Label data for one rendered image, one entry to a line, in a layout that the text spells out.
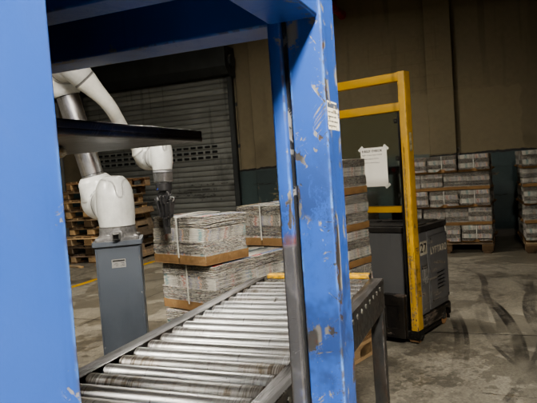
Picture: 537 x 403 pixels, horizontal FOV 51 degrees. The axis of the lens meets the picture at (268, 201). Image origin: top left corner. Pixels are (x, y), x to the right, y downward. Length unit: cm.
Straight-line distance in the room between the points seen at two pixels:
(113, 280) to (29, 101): 220
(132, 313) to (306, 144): 181
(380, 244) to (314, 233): 341
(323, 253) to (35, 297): 56
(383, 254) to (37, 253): 397
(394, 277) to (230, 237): 179
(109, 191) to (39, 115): 217
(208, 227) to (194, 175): 805
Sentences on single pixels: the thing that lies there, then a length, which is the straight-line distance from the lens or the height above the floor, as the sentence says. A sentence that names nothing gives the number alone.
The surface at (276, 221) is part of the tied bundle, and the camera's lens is 308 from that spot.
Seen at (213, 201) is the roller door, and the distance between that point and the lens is 1048.
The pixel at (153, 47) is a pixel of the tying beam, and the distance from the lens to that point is 93.
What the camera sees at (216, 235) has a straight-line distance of 264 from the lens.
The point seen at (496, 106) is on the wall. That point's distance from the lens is 941.
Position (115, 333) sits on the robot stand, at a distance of 253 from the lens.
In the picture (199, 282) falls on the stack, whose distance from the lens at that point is 272.
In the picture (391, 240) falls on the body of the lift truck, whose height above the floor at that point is 69.
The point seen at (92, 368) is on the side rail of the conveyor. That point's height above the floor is 80.
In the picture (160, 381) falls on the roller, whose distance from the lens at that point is 134.
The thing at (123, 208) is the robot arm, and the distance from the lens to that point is 247.
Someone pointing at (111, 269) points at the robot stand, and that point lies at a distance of 248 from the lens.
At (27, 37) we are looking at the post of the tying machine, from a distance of 31.
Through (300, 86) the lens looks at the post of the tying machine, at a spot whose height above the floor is 136.
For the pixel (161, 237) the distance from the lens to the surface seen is 282.
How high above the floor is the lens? 124
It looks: 3 degrees down
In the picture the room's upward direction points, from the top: 4 degrees counter-clockwise
